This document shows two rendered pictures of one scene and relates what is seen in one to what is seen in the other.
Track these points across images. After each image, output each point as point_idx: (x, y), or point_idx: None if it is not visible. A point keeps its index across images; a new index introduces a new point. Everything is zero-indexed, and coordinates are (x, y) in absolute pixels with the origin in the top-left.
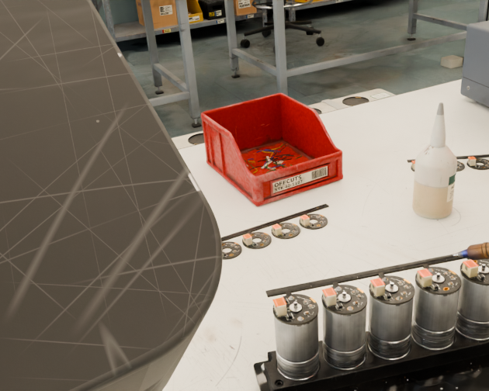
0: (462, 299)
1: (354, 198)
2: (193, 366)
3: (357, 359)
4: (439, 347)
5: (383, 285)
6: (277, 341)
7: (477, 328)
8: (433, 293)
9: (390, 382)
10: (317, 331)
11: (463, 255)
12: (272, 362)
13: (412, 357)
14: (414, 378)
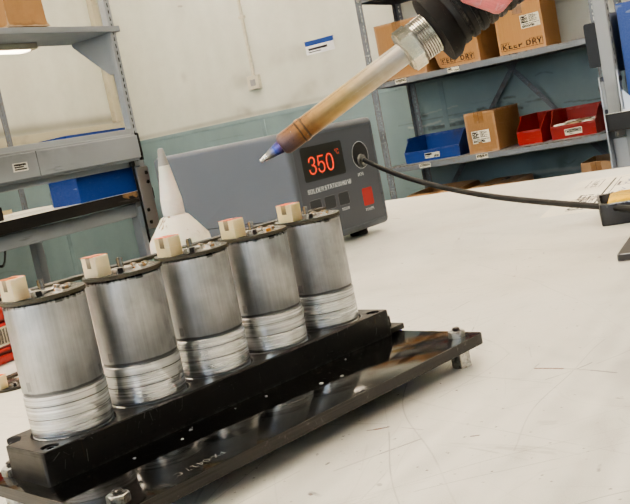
0: (295, 269)
1: None
2: None
3: (176, 376)
4: (292, 341)
5: (176, 235)
6: (24, 366)
7: (333, 304)
8: (254, 237)
9: (242, 406)
10: (92, 325)
11: (274, 150)
12: (22, 440)
13: (260, 361)
14: (275, 392)
